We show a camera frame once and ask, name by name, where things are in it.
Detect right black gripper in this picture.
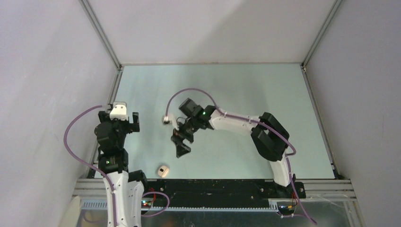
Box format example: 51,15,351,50
171,117,200,158

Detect white earbud charging case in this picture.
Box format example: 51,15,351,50
157,165,170,178

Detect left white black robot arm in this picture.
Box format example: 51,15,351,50
94,111,149,227

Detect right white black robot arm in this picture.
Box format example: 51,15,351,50
162,98,299,199

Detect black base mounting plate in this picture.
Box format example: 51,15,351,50
145,179,306,208

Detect left controller board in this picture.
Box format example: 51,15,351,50
141,200,153,209

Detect controller board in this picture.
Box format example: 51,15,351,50
141,200,153,209
277,205,296,218

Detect right controller board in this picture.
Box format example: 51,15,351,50
277,205,296,218

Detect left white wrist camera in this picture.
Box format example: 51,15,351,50
109,101,129,121

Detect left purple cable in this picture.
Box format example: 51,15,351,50
64,105,118,227

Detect purple cable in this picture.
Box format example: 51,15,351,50
64,105,118,227
165,88,317,225

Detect white slotted cable duct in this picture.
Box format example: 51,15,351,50
81,200,279,212

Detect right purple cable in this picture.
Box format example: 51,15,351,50
165,88,317,225

